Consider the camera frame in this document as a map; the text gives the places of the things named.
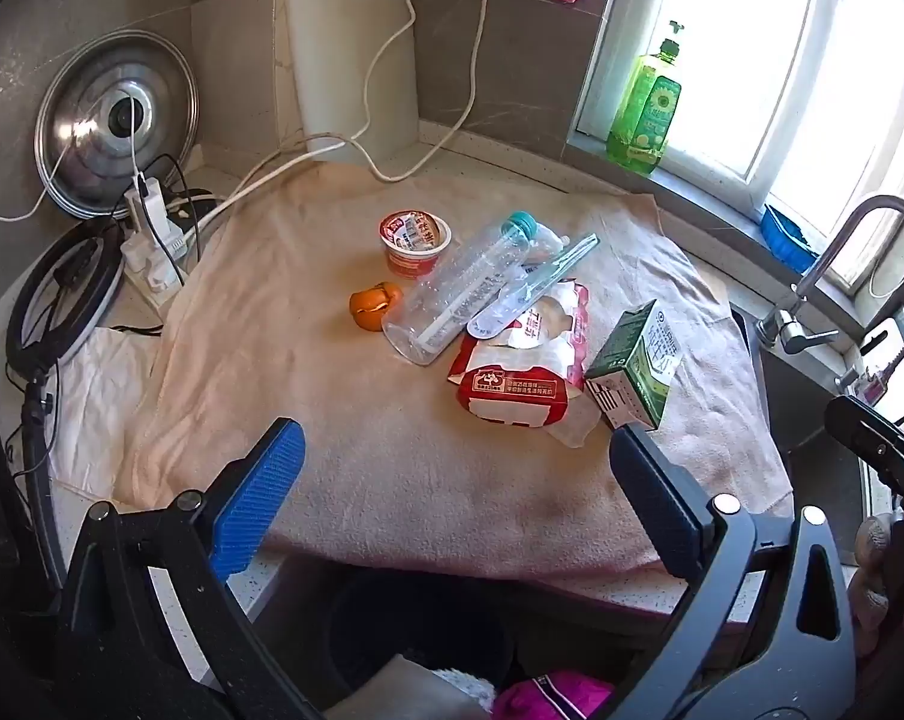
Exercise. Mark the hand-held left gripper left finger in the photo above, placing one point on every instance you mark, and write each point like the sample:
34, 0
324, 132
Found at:
260, 495

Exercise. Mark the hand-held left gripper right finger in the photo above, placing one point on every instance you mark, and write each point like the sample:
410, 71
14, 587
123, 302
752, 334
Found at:
650, 499

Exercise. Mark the green milk carton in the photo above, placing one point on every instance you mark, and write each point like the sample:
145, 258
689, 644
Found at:
632, 367

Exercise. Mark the dark blue mesh basket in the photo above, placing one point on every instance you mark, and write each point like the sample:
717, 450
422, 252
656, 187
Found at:
422, 630

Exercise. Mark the orange peel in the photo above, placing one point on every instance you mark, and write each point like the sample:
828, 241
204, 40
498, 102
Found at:
369, 307

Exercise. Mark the clear green-edged toothbrush case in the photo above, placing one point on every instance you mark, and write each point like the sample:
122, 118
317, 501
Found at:
530, 285

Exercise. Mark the clear plastic bottle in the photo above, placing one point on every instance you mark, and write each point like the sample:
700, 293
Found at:
437, 300

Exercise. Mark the red white yogurt cup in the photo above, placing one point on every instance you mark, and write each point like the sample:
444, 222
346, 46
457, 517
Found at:
414, 251

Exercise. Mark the person's right hand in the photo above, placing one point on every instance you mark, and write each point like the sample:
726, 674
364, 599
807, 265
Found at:
871, 544

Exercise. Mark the dark kitchen sink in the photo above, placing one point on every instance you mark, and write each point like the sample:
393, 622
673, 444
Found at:
804, 405

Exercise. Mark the beige towel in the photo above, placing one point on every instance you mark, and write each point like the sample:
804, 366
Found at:
309, 405

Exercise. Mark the steel kitchen faucet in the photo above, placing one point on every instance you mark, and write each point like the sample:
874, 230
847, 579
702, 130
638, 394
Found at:
826, 262

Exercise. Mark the blue plastic container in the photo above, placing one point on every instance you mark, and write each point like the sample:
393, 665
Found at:
785, 240

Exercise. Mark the pink garment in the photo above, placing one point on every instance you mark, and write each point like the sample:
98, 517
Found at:
549, 697

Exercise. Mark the beige paper bag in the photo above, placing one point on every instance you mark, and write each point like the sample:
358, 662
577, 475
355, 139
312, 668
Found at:
392, 690

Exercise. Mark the white knitted cloth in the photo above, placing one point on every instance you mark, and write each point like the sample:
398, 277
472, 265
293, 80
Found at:
463, 690

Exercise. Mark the white charger plug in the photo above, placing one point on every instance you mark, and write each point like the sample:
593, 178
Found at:
146, 199

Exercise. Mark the green dish soap bottle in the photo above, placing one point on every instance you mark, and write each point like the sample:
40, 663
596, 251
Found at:
643, 116

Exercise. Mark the steel pot lid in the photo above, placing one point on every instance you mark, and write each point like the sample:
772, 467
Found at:
84, 127

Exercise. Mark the white cutting board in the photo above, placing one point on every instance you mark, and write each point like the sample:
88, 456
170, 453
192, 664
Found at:
332, 52

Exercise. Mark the white window frame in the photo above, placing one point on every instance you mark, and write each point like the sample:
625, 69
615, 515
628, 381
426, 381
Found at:
766, 127

